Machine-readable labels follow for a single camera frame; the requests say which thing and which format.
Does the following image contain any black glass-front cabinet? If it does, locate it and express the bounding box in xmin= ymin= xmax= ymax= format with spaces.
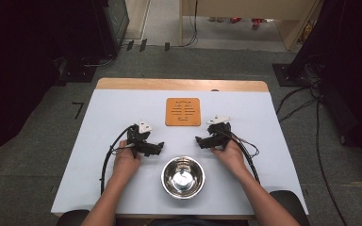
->
xmin=92 ymin=0 xmax=131 ymax=59

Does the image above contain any black stand base plate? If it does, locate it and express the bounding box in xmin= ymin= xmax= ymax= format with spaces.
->
xmin=271 ymin=63 xmax=317 ymax=88

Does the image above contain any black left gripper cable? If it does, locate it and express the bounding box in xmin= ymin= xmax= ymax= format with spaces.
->
xmin=99 ymin=123 xmax=139 ymax=196

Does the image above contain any black curtain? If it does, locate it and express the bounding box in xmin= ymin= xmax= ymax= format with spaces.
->
xmin=0 ymin=0 xmax=111 ymax=170
xmin=287 ymin=0 xmax=362 ymax=164

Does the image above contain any person's left hand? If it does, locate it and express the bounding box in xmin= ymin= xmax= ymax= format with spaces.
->
xmin=112 ymin=139 xmax=142 ymax=183

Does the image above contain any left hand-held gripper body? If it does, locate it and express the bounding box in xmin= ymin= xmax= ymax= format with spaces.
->
xmin=126 ymin=120 xmax=155 ymax=158

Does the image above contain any orange wooden trivet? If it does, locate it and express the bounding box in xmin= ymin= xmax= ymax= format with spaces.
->
xmin=164 ymin=97 xmax=203 ymax=127

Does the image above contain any stainless steel bowl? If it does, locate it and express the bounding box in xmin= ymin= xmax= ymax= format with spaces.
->
xmin=160 ymin=155 xmax=206 ymax=201

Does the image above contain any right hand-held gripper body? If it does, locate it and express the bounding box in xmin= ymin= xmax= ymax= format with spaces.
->
xmin=206 ymin=115 xmax=234 ymax=149

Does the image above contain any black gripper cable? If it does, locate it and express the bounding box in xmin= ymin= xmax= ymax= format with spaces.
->
xmin=99 ymin=123 xmax=139 ymax=196
xmin=222 ymin=130 xmax=261 ymax=185

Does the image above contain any black floor cable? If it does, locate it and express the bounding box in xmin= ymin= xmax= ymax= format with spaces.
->
xmin=275 ymin=79 xmax=350 ymax=226

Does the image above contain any black stand base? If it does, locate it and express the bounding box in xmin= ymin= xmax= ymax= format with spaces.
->
xmin=54 ymin=56 xmax=117 ymax=85

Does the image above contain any white table cover sheet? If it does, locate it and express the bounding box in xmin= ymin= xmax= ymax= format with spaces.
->
xmin=50 ymin=89 xmax=309 ymax=217

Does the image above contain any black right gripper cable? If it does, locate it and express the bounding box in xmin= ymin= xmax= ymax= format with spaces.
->
xmin=222 ymin=130 xmax=261 ymax=185

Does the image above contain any black hanging cable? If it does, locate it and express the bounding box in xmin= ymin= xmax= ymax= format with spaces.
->
xmin=179 ymin=0 xmax=200 ymax=49

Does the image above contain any light wooden desk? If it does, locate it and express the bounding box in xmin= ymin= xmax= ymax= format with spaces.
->
xmin=178 ymin=0 xmax=324 ymax=52

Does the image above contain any wooden table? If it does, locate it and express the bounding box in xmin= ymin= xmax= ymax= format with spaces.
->
xmin=54 ymin=77 xmax=270 ymax=220

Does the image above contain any person's right hand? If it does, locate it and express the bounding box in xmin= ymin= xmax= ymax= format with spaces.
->
xmin=210 ymin=138 xmax=250 ymax=181

